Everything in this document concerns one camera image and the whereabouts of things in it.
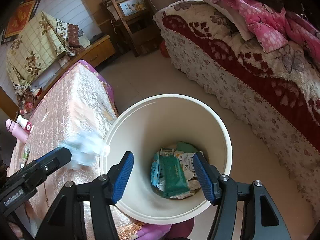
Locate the wooden shelf chair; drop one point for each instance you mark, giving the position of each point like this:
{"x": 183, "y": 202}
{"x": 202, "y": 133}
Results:
{"x": 134, "y": 19}

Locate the pale blue wrapper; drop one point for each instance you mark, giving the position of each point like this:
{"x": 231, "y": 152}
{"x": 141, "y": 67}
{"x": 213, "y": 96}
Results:
{"x": 85, "y": 147}

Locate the wooden tv cabinet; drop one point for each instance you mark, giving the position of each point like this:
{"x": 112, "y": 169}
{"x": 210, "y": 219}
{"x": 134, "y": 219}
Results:
{"x": 94, "y": 54}

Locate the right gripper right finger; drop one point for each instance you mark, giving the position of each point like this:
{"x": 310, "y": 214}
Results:
{"x": 207, "y": 176}

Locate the pink polka dot blanket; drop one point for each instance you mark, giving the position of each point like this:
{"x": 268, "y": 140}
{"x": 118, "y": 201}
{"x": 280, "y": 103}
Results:
{"x": 274, "y": 29}

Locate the dark green wrapper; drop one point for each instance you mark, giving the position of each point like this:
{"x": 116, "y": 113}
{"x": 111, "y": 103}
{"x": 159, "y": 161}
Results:
{"x": 174, "y": 178}

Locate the floral cloth covered television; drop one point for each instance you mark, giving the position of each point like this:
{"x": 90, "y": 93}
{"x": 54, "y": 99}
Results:
{"x": 44, "y": 40}

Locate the pink quilted table cover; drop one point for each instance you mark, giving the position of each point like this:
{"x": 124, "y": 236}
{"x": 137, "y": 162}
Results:
{"x": 65, "y": 218}

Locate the white round trash bin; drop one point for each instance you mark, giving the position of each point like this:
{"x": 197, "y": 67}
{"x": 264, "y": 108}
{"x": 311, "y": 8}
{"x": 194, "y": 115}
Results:
{"x": 157, "y": 124}

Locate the blue snack packet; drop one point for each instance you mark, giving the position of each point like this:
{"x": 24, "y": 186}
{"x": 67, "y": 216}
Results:
{"x": 155, "y": 170}

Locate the sofa with floral cover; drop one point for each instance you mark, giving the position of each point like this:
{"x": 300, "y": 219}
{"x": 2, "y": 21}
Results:
{"x": 276, "y": 93}

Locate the pink water bottle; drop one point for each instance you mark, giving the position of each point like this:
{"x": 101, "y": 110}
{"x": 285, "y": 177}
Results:
{"x": 16, "y": 130}

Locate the red fu wall plaque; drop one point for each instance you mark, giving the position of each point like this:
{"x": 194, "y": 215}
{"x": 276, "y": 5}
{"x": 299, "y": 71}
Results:
{"x": 23, "y": 14}

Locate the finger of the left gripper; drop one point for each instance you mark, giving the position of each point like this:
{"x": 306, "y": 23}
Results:
{"x": 54, "y": 160}

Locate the orange white printed bag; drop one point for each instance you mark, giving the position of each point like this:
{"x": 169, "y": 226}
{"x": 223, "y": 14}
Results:
{"x": 186, "y": 162}

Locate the teal green wrapper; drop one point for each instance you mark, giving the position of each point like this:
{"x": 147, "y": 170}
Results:
{"x": 185, "y": 147}

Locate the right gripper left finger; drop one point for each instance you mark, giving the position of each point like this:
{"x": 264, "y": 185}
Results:
{"x": 120, "y": 174}

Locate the white pill bottle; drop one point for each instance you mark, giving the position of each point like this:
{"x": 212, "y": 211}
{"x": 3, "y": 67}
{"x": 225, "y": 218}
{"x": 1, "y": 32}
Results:
{"x": 25, "y": 124}

